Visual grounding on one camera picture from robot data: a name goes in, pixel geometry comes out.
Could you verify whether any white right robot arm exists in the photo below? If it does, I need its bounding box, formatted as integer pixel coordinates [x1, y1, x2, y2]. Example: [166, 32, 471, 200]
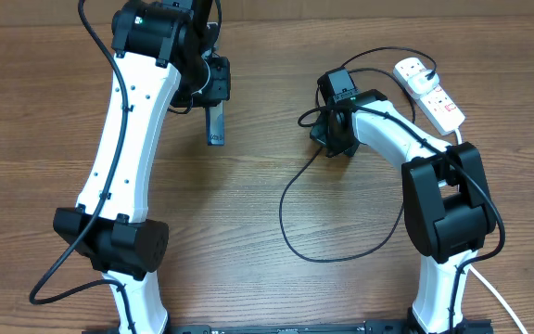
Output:
[309, 67, 505, 333]

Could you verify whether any black Galaxy smartphone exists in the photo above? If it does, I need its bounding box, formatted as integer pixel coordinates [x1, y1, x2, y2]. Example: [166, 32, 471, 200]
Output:
[205, 102, 225, 146]

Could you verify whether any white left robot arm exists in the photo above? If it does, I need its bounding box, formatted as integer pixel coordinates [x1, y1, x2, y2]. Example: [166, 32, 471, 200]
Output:
[53, 0, 231, 333]

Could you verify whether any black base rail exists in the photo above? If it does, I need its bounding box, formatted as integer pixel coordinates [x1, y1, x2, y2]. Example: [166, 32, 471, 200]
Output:
[81, 319, 495, 334]

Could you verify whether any white power strip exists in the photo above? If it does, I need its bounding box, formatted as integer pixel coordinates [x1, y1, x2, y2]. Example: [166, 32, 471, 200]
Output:
[393, 58, 465, 135]

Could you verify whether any white charger adapter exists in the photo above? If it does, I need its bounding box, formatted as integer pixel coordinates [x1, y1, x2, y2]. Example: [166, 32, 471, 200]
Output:
[408, 70, 439, 96]

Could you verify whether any white power strip cord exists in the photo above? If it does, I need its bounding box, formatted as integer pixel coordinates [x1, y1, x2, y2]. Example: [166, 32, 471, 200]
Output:
[453, 128, 530, 334]

